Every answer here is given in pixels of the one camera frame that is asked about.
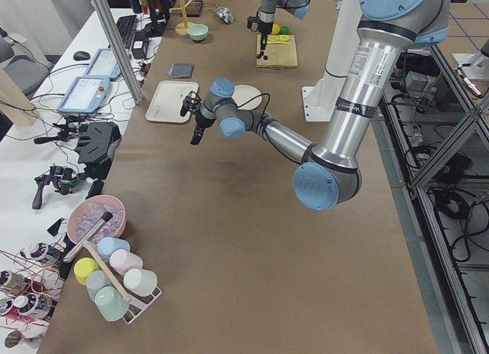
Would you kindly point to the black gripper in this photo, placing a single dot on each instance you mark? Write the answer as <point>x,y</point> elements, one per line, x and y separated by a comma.
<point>263,27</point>
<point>200,121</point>

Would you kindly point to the round white plate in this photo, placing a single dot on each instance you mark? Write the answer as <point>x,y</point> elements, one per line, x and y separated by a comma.
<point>247,97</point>

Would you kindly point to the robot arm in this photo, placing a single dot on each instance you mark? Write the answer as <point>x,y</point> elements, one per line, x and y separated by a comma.
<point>328,172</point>
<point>297,8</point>

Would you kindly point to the beige rectangular tray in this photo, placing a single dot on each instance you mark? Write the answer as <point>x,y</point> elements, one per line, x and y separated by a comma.
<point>167,101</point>

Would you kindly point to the middle yellow lemon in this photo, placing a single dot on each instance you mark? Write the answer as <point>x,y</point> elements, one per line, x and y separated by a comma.
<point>276,29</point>

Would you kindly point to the wooden cutting board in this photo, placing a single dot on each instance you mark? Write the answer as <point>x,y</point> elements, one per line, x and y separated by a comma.
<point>280,56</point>

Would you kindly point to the green lime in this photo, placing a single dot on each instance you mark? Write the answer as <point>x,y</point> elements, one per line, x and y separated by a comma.
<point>284,29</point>

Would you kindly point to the stainless steel scoop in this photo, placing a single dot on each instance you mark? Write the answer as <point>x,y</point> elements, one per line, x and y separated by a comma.
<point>224,14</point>

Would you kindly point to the dark grey folded cloth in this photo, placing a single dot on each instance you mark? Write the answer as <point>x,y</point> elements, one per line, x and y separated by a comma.
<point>181,70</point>

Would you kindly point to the mint green bowl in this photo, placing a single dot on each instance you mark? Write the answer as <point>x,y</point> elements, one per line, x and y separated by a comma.
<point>198,32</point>

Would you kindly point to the wooden glass drying stand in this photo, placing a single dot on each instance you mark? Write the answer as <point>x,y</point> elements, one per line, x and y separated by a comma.
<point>182,27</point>

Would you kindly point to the upper teach pendant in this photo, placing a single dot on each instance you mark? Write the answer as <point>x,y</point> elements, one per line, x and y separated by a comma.
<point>85,95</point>

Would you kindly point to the steel muddler in bowl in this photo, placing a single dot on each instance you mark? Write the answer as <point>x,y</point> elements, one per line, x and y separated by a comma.
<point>71,254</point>

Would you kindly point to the black keyboard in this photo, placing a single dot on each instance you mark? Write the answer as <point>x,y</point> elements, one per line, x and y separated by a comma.
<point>126,29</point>

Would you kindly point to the pink mixing bowl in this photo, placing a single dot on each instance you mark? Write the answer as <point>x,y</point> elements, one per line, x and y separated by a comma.
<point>88,213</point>

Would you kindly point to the black computer mouse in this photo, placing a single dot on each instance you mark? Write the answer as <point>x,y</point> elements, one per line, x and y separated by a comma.
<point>81,55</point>

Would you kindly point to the blue upturned cup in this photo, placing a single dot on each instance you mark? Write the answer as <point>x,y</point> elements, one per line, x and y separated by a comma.
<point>108,245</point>

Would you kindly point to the pink upturned cup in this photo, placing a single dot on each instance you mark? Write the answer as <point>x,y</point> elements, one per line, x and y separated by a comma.
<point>122,261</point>

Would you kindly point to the pale mint upturned cup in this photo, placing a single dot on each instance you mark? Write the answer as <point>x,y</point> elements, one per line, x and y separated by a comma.
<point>140,281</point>

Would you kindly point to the yellow upturned cup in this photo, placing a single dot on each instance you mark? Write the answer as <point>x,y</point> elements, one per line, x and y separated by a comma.
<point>83,268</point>

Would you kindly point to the wooden pestle stick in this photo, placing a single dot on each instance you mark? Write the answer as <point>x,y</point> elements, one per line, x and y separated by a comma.
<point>118,286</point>

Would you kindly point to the grey upturned cup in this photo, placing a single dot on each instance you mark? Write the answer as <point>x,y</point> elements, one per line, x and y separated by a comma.
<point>96,281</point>

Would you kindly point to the green upturned cup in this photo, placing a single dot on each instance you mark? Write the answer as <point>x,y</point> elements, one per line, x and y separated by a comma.
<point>111,304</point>

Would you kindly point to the aluminium frame post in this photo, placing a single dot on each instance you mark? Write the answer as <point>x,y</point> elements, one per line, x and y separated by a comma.
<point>111,32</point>

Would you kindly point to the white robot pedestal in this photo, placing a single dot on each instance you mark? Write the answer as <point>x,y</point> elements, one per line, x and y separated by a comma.
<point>319,100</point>

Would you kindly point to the white wire cup rack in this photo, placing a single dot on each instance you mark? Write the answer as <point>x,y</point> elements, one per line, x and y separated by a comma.
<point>138,305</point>

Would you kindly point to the copper wire bottle rack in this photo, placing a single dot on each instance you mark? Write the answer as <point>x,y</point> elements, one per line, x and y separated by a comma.
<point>21,277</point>

